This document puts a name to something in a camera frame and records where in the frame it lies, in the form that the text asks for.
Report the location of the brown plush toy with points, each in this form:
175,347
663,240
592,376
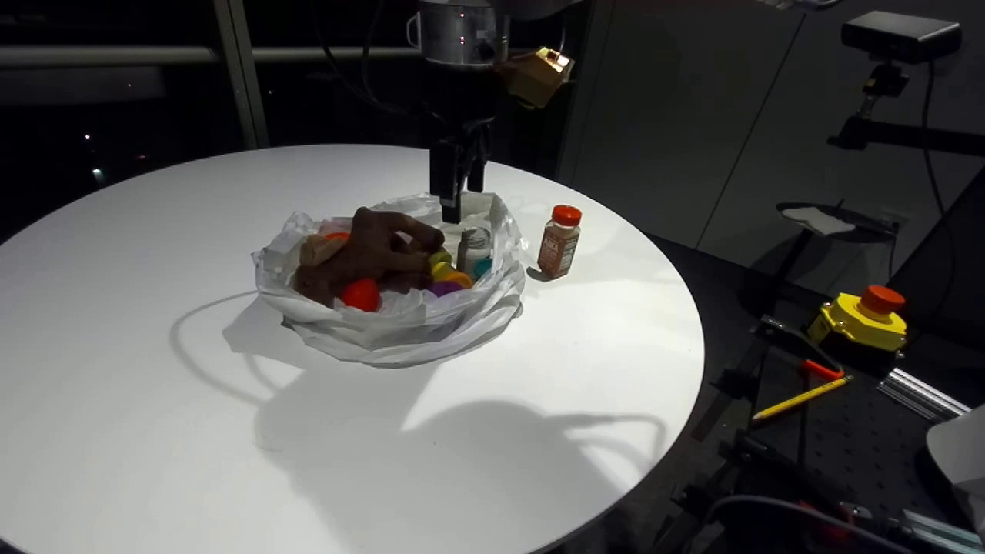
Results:
387,247

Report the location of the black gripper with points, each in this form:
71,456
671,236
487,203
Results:
459,107

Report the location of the grey horizontal rail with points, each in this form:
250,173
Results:
125,56

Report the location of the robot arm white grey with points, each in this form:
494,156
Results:
473,35

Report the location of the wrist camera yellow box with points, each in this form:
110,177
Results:
535,79

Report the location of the grey window frame post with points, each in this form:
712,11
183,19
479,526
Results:
241,69

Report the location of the white plastic bag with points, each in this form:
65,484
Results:
410,327

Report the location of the yellow emergency stop button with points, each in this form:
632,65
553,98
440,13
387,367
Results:
868,319

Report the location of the purple toy cup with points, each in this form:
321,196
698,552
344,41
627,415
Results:
441,287

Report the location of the small red toy cup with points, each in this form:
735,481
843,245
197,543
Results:
362,294

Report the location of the black camera on mount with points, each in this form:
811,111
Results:
902,37

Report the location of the white lid pill bottle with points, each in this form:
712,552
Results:
475,252

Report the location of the spice jar orange lid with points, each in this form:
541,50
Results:
559,240

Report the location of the aluminium rail piece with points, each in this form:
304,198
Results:
922,399

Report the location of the yellow cup orange lid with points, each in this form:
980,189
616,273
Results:
448,271

